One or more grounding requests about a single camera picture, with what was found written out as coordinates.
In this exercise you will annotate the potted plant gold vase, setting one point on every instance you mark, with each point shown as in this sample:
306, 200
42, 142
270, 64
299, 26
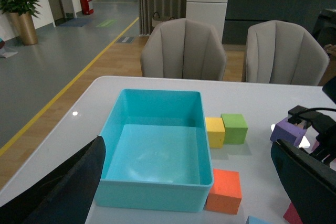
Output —
21, 13

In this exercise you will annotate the cyan plastic bin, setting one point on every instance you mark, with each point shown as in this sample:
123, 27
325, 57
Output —
157, 152

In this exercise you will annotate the red fire extinguisher box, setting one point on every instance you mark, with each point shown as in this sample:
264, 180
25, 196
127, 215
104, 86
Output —
86, 7

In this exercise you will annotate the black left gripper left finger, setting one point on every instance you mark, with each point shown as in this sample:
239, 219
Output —
65, 194

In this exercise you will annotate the left grey chair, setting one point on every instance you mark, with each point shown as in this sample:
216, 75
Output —
184, 49

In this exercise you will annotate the yellow foam cube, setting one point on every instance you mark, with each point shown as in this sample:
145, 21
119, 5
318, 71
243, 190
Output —
215, 132

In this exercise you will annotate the green foam cube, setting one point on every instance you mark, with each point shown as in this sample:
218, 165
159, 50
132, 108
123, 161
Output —
235, 128

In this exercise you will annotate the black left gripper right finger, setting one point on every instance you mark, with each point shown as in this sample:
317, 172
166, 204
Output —
309, 184

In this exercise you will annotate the far purple foam cube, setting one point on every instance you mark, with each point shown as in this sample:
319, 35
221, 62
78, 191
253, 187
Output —
286, 131

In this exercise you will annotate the grey chair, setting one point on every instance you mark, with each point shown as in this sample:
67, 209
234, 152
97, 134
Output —
280, 52
184, 49

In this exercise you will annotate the front red foam cube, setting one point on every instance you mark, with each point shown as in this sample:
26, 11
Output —
291, 215

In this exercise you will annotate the woven basket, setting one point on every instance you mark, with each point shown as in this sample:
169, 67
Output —
158, 19

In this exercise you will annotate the left orange foam cube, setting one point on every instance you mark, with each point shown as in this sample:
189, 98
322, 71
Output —
225, 195

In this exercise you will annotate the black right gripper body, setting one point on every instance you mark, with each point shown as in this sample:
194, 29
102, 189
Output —
323, 124

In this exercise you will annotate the dark grey counter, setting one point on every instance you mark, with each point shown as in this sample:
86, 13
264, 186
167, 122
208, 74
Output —
241, 14

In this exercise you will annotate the right grey chair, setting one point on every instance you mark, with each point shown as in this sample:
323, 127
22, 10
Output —
280, 52

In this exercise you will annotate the light blue foam cube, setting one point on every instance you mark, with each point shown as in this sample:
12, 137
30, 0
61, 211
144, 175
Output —
255, 220

